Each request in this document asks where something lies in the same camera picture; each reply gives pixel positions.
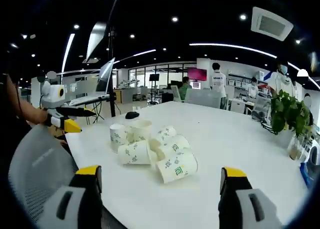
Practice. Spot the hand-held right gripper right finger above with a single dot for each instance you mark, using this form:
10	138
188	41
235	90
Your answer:
240	209

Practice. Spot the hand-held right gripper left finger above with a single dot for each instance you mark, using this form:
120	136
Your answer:
82	209

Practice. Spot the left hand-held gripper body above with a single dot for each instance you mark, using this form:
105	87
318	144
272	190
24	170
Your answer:
52	95

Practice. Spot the pile of paper cups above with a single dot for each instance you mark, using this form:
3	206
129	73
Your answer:
135	152

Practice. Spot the black tripod stand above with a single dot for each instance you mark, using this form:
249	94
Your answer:
111	89

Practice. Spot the silver laptop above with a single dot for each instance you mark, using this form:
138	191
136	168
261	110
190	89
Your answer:
105	76

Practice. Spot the wooden cabinet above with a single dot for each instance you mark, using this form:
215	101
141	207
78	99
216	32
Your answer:
118	96

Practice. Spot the ceiling strip light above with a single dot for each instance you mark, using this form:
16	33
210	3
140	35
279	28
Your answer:
68	51
140	54
237	47

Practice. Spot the grey mesh office chair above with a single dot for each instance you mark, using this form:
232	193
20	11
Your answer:
37	169

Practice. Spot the black computer mouse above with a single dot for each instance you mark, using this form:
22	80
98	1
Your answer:
131	115

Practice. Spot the person's dark clothing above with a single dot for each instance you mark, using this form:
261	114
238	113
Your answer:
7	144

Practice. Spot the white table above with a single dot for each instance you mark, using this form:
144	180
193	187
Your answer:
225	144

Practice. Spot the white light panel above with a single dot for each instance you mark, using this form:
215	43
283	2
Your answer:
96	41

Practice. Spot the blue wipes packet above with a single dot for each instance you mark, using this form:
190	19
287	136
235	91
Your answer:
308	174

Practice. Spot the glass vase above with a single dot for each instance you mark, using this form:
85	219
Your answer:
295	149

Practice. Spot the black monitor on stand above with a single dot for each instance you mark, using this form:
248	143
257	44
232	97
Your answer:
154	77

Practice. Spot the white round device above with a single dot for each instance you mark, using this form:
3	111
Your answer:
313	150

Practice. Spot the white office chair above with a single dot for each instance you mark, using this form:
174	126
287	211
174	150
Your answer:
175	92
260	106

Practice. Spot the green potted plant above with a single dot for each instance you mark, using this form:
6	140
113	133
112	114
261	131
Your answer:
287	114

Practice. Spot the small white screen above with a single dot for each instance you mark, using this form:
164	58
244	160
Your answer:
196	85

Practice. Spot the pink monitor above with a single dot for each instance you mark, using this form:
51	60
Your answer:
197	74

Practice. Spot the ceiling air vent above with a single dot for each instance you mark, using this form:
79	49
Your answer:
271	24

